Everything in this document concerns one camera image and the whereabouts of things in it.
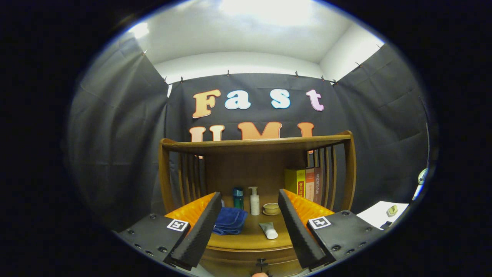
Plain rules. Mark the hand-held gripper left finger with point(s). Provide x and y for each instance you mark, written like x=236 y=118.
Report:
x=201 y=234

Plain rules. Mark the yellow book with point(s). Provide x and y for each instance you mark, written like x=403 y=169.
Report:
x=295 y=182

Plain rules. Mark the white bowl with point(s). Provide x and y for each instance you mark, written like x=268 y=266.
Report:
x=423 y=176

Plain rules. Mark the orange and white book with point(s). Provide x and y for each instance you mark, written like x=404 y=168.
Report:
x=309 y=184

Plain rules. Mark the wooden cabinet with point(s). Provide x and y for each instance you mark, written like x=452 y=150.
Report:
x=250 y=169

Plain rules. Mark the white wall shelf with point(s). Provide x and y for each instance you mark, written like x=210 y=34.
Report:
x=418 y=192

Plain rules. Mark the white side cabinet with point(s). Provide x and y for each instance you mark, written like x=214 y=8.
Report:
x=378 y=215

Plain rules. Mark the beige lidded tea cup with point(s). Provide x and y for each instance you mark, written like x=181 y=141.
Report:
x=271 y=207

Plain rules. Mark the beige saucer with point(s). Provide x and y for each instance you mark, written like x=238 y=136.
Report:
x=271 y=214

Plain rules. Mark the teal bottle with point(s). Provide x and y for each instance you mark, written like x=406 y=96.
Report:
x=238 y=198

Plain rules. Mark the brown book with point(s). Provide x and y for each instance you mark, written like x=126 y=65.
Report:
x=318 y=184

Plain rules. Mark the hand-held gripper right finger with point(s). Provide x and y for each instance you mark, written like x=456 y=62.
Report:
x=298 y=234

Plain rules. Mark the blue folded towel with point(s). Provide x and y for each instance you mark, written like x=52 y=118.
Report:
x=230 y=219

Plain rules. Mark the wooden drawer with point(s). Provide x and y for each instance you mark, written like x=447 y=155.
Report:
x=238 y=259

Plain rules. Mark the white squeeze tube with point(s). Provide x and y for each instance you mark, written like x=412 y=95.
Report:
x=269 y=231

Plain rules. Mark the white pump bottle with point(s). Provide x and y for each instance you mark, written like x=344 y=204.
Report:
x=254 y=204

